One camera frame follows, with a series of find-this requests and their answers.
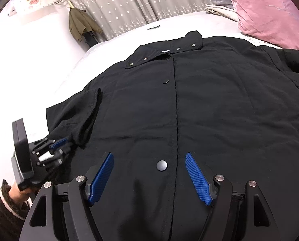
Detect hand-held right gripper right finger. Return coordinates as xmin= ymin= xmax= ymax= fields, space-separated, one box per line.
xmin=185 ymin=152 xmax=282 ymax=241

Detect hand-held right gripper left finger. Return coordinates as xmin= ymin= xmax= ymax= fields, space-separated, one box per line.
xmin=19 ymin=152 xmax=114 ymax=241

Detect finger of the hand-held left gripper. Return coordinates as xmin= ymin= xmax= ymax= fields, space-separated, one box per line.
xmin=36 ymin=144 xmax=73 ymax=169
xmin=31 ymin=136 xmax=69 ymax=154

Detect black jacket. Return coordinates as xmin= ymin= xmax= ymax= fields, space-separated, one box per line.
xmin=46 ymin=31 xmax=299 ymax=241

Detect person's left hand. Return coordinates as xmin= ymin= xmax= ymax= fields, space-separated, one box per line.
xmin=10 ymin=182 xmax=37 ymax=202

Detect olive green hanging jacket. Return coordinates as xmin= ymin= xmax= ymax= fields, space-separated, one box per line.
xmin=69 ymin=7 xmax=104 ymax=42

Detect air conditioner with printed cover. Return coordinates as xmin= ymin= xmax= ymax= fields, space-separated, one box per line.
xmin=11 ymin=0 xmax=57 ymax=16

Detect floral printed bedsheet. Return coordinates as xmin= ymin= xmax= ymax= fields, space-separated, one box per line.
xmin=242 ymin=34 xmax=283 ymax=49

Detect grey star-patterned curtain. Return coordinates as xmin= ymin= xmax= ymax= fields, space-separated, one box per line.
xmin=54 ymin=0 xmax=223 ymax=42

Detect beige folded cloth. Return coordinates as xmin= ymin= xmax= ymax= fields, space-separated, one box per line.
xmin=205 ymin=4 xmax=240 ymax=22

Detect pink velvet pillow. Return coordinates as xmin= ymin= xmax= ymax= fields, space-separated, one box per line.
xmin=208 ymin=0 xmax=299 ymax=53

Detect thin wall cables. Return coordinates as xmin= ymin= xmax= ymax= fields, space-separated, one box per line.
xmin=49 ymin=0 xmax=73 ymax=7

